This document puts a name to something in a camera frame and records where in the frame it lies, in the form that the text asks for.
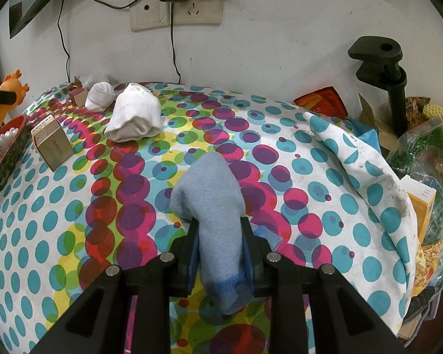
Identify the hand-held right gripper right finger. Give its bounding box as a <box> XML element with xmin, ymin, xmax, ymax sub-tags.
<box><xmin>240</xmin><ymin>216</ymin><xmax>408</xmax><ymax>354</ymax></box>

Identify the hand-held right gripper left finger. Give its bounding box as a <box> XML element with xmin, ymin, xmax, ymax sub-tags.
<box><xmin>30</xmin><ymin>217</ymin><xmax>200</xmax><ymax>354</ymax></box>

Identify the orange rubber toy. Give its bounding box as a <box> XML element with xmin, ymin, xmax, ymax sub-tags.
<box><xmin>0</xmin><ymin>69</ymin><xmax>30</xmax><ymax>128</ymax></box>

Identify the clear bubble wrap bag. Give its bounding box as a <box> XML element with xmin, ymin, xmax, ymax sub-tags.
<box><xmin>0</xmin><ymin>128</ymin><xmax>20</xmax><ymax>147</ymax></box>

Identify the brown cardboard box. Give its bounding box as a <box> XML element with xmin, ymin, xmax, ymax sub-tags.
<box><xmin>31</xmin><ymin>115</ymin><xmax>74</xmax><ymax>172</ymax></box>

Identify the small red box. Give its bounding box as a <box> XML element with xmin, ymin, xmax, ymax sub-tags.
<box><xmin>68</xmin><ymin>85</ymin><xmax>88</xmax><ymax>107</ymax></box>

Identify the polka dot tablecloth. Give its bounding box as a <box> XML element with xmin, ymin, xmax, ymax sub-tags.
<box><xmin>0</xmin><ymin>81</ymin><xmax>419</xmax><ymax>354</ymax></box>

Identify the rolled white sock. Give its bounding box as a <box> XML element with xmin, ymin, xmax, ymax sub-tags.
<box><xmin>85</xmin><ymin>80</ymin><xmax>117</xmax><ymax>112</ymax></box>

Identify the blue cloth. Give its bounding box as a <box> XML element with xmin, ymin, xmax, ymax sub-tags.
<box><xmin>349</xmin><ymin>118</ymin><xmax>382</xmax><ymax>153</ymax></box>

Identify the orange patterned packet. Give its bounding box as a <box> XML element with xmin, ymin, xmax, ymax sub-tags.
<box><xmin>413</xmin><ymin>239</ymin><xmax>443</xmax><ymax>289</ymax></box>

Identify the red snack packet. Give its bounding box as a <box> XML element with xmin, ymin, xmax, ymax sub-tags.
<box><xmin>293</xmin><ymin>86</ymin><xmax>348</xmax><ymax>119</ymax></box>

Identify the yellow carton box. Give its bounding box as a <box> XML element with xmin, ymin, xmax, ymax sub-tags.
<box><xmin>400</xmin><ymin>174</ymin><xmax>437</xmax><ymax>246</ymax></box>

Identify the brown cardboard piece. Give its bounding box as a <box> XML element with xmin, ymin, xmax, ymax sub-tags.
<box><xmin>358</xmin><ymin>92</ymin><xmax>401</xmax><ymax>152</ymax></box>

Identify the clear plastic bag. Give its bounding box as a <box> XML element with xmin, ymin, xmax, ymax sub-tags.
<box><xmin>386</xmin><ymin>118</ymin><xmax>443</xmax><ymax>288</ymax></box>

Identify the brown snack packet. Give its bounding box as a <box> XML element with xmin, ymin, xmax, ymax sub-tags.
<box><xmin>406</xmin><ymin>96</ymin><xmax>433</xmax><ymax>115</ymax></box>

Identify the thin grey cable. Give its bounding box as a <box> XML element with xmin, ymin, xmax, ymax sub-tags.
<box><xmin>57</xmin><ymin>0</ymin><xmax>71</xmax><ymax>83</ymax></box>

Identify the beige wall socket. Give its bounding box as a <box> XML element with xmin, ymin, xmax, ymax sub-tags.
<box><xmin>129</xmin><ymin>0</ymin><xmax>171</xmax><ymax>32</ymax></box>
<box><xmin>169</xmin><ymin>0</ymin><xmax>226</xmax><ymax>26</ymax></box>

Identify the black adapter cable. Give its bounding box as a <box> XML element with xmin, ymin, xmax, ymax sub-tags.
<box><xmin>169</xmin><ymin>2</ymin><xmax>181</xmax><ymax>83</ymax></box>

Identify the black clamp mount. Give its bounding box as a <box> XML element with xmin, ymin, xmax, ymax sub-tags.
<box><xmin>348</xmin><ymin>36</ymin><xmax>407</xmax><ymax>133</ymax></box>

